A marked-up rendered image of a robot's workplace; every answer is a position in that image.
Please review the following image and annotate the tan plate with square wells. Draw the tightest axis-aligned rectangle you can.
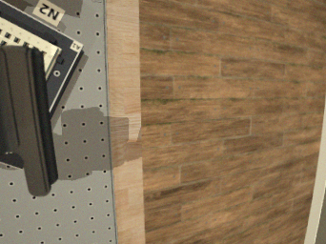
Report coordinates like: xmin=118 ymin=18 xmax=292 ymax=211
xmin=0 ymin=17 xmax=62 ymax=82

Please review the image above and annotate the white n2 label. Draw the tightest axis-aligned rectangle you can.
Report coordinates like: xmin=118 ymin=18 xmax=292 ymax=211
xmin=33 ymin=0 xmax=65 ymax=27

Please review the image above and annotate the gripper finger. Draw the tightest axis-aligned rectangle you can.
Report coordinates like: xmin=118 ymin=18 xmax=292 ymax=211
xmin=0 ymin=45 xmax=58 ymax=196

